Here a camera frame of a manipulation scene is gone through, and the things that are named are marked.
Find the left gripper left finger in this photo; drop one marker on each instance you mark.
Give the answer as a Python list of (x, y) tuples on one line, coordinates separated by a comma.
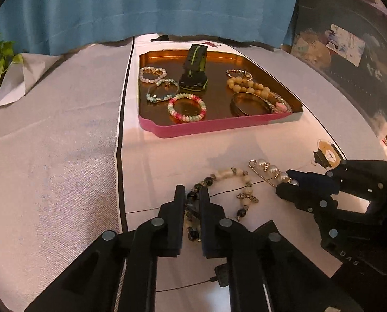
[(118, 272)]

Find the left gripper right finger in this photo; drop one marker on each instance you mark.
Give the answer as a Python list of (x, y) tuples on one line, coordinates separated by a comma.
[(265, 271)]

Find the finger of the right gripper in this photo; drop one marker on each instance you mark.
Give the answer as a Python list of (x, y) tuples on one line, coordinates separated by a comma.
[(306, 200), (313, 178)]

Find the pearl safety pin brooch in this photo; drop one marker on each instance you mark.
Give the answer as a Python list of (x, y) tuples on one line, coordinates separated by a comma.
[(270, 173)]

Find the pink gold jewelry tray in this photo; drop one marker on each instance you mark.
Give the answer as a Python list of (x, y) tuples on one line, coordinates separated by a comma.
[(217, 95)]

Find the white patterned table runner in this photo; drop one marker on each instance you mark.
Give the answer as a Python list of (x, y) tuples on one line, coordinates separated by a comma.
[(152, 167)]

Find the gold bangle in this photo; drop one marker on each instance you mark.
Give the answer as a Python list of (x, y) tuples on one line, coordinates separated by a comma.
[(248, 104)]

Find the grey left table cloth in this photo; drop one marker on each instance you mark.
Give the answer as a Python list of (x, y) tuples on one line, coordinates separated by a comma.
[(58, 178)]

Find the dark plastic storage bin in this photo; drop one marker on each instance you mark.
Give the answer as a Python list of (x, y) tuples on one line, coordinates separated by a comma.
[(346, 42)]

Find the black green smart watch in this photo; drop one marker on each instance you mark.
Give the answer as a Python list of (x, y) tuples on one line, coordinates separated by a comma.
[(194, 78)]

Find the blue curtain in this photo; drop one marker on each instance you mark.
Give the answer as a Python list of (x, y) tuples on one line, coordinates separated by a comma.
[(57, 26)]

